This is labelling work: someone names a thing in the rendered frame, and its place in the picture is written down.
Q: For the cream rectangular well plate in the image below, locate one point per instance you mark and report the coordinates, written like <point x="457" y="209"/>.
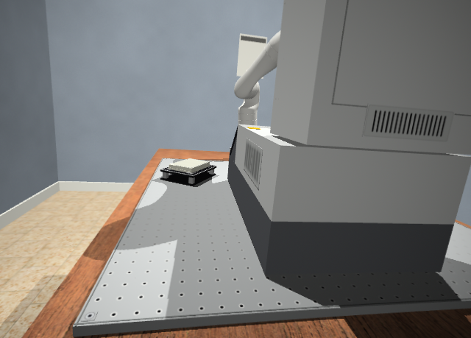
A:
<point x="189" y="165"/>

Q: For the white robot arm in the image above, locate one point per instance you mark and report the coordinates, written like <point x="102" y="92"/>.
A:
<point x="247" y="86"/>

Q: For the black rectangular frame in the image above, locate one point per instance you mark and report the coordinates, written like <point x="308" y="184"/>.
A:
<point x="188" y="178"/>

